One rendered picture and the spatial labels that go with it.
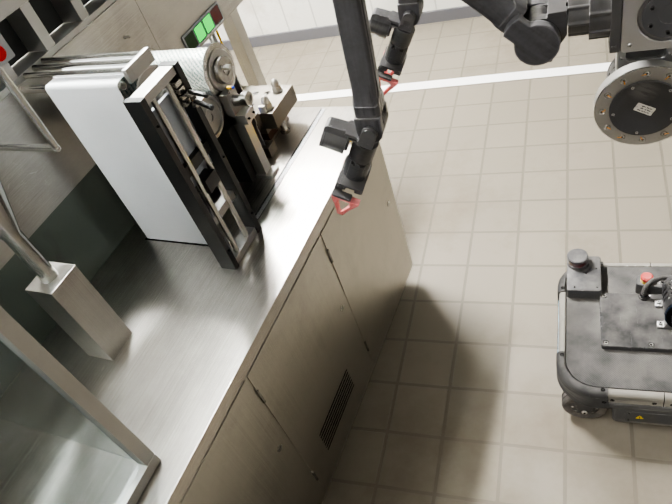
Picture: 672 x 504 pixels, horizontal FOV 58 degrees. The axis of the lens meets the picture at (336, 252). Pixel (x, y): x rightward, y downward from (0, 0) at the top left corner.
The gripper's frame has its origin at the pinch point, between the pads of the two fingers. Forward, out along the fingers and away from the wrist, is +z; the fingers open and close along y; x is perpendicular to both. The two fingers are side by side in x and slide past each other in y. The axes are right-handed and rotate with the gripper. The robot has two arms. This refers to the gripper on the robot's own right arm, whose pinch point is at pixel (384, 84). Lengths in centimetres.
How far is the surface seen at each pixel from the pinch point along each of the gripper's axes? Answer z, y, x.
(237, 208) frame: 21, 47, -27
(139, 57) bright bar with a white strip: -15, 44, -56
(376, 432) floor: 98, 61, 40
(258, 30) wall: 164, -244, -101
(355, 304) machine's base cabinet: 61, 37, 16
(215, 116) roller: 10, 27, -42
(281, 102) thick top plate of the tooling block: 19.2, 0.7, -29.1
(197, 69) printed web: 1, 22, -50
